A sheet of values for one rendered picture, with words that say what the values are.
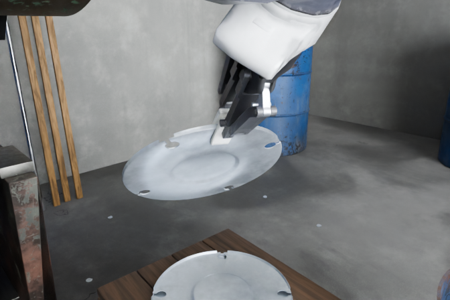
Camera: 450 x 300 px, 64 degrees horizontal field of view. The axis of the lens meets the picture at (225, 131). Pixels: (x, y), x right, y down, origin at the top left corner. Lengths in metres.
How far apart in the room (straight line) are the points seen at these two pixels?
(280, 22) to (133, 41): 2.20
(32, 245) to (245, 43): 0.64
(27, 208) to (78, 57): 1.63
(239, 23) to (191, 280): 0.65
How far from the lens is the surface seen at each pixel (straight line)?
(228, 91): 0.49
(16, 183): 0.78
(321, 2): 0.33
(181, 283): 0.86
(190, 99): 2.81
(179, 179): 0.69
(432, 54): 3.37
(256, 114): 0.41
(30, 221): 0.82
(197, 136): 0.55
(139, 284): 0.89
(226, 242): 1.00
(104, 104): 2.44
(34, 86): 1.99
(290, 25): 0.33
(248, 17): 0.33
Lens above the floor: 0.90
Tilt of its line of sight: 16 degrees down
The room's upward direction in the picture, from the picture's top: straight up
